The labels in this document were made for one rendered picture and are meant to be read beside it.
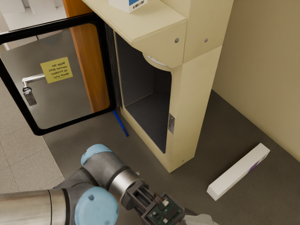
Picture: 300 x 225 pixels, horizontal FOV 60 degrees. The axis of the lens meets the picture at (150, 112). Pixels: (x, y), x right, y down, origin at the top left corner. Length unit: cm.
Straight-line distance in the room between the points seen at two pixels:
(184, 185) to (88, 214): 49
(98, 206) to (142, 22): 31
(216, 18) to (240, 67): 54
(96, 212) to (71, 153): 54
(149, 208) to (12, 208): 24
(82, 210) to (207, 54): 38
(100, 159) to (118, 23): 31
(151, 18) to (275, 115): 70
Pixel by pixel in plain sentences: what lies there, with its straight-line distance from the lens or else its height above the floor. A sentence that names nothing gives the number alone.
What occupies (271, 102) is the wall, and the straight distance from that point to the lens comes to 103.
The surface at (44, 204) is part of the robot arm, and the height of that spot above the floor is 134.
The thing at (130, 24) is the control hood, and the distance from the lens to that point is 46.
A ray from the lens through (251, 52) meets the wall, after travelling 100.
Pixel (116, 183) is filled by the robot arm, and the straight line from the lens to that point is 59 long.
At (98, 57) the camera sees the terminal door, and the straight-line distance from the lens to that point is 82.
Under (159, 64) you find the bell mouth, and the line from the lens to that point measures 66.
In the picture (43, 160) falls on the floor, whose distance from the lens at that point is 216.
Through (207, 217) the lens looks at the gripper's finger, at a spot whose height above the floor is 121.
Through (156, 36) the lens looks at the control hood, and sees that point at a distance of 44.
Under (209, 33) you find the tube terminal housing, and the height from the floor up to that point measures 146.
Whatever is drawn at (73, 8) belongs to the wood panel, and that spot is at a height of 139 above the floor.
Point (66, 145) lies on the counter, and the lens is 101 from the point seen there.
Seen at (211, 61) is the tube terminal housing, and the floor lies 138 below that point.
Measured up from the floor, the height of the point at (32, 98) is 118.
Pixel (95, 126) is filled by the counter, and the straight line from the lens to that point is 103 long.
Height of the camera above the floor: 175
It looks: 50 degrees down
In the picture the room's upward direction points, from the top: straight up
